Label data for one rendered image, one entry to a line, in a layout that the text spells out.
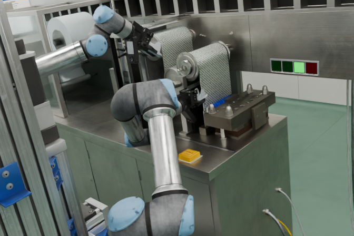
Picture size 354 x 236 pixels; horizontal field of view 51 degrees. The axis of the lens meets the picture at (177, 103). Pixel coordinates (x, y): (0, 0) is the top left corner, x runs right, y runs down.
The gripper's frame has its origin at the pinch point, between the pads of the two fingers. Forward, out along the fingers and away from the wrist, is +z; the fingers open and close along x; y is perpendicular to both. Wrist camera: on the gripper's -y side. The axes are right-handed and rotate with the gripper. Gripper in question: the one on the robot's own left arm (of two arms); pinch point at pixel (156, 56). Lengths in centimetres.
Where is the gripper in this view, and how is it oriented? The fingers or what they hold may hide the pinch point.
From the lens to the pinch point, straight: 169.6
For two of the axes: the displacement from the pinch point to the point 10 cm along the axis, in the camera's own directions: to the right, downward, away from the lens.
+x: -7.2, -1.3, 6.9
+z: 6.2, 3.4, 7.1
